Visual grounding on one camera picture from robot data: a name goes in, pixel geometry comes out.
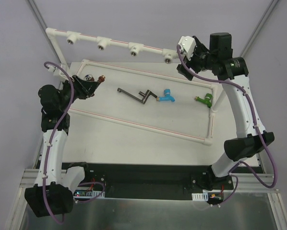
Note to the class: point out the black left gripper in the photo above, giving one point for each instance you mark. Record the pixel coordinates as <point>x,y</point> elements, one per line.
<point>79,86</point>

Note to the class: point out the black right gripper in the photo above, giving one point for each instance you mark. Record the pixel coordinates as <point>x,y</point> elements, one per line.
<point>188,66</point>

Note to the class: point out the white PVC pipe frame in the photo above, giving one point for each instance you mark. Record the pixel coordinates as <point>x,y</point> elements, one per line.
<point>103,42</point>

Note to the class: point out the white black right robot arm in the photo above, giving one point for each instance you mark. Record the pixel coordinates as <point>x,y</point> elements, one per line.
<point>232,74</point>

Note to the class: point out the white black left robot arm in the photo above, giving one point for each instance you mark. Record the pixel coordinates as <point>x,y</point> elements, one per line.
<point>52,192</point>

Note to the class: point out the blue plastic faucet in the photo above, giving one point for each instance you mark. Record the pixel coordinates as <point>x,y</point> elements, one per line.
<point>167,96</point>

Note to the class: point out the green plastic faucet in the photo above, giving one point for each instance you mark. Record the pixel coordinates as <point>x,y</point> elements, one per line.
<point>207,100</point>

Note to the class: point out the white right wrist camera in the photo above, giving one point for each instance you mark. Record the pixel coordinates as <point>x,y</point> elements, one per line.
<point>187,45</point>

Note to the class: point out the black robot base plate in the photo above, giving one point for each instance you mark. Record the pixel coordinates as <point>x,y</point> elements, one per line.
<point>137,181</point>

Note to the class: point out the left white cable duct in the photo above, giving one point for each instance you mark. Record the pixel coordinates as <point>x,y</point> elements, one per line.
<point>85,194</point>

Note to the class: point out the white cable duct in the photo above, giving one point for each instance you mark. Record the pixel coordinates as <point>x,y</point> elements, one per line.
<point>85,194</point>
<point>207,196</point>

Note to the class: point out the right white cable duct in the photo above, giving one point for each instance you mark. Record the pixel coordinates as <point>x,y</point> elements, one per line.
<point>207,196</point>

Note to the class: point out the aluminium enclosure frame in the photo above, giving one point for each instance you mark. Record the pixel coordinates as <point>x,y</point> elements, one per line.
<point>267,57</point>

